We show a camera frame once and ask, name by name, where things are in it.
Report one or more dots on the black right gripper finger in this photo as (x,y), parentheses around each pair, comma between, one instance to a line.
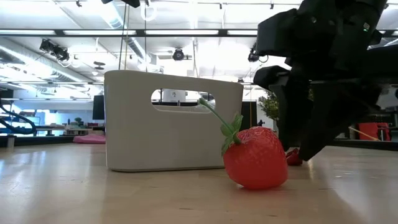
(335,112)
(292,118)

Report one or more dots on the red toy chili pepper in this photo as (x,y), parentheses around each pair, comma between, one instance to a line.
(293,159)

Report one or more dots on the green potted plant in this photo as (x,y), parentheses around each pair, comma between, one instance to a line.
(270,107)

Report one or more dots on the thin wooden stick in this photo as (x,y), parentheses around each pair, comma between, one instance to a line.
(363,133)

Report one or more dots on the red storage box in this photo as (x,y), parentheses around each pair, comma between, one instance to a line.
(370,130)

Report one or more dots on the red toy strawberry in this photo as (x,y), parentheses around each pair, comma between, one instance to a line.
(258,161)

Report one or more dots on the white cylindrical container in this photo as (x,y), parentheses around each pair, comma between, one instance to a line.
(174,96)

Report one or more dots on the black monitor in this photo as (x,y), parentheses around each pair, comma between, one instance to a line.
(99,107)

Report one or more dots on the black ceiling spotlight cluster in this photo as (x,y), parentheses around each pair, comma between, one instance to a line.
(59,53)

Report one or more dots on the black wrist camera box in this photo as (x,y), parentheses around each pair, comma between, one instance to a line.
(275,34)

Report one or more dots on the black overhead frame bar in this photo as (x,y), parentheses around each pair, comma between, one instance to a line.
(140,32)

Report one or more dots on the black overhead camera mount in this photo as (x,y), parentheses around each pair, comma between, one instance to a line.
(130,2)

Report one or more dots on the black table edge frame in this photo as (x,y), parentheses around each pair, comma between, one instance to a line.
(37,140)

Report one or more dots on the silver ventilation duct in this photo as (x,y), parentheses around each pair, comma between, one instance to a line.
(37,62)

